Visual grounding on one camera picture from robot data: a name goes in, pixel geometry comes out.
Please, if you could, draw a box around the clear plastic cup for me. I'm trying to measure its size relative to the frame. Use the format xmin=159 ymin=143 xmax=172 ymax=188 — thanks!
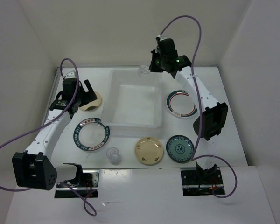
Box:
xmin=137 ymin=65 xmax=151 ymax=77
xmin=106 ymin=147 xmax=121 ymax=165

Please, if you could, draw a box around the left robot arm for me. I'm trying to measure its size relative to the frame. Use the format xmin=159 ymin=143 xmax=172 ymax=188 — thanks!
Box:
xmin=12 ymin=78 xmax=98 ymax=190

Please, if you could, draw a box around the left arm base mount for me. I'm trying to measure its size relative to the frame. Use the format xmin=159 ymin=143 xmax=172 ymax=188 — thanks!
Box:
xmin=54 ymin=169 xmax=100 ymax=199

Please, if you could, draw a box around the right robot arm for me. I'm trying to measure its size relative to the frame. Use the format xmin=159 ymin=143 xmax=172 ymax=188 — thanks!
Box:
xmin=149 ymin=49 xmax=228 ymax=161

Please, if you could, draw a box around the blue patterned plate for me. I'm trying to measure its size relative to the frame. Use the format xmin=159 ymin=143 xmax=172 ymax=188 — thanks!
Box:
xmin=166 ymin=135 xmax=194 ymax=163

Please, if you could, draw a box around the small cream bowl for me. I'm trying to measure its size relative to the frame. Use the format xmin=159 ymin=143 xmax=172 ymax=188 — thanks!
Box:
xmin=79 ymin=91 xmax=102 ymax=112

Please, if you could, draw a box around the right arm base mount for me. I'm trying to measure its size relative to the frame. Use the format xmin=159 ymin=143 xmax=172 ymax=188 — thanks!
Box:
xmin=181 ymin=168 xmax=225 ymax=196

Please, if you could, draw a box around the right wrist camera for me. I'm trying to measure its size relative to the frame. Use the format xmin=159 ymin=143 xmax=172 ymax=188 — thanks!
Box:
xmin=156 ymin=35 xmax=178 ymax=60

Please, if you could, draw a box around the green red striped white plate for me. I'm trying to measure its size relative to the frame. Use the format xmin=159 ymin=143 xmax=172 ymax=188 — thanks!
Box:
xmin=166 ymin=90 xmax=198 ymax=118

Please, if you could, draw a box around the clear plastic bin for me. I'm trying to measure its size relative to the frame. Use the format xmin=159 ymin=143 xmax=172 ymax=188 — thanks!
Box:
xmin=101 ymin=68 xmax=162 ymax=130

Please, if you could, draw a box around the dark green rimmed white plate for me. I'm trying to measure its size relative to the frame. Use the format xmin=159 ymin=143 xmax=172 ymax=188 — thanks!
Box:
xmin=73 ymin=118 xmax=110 ymax=152

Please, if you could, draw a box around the cream patterned plate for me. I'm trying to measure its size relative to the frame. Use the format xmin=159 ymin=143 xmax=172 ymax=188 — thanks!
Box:
xmin=134 ymin=137 xmax=164 ymax=166

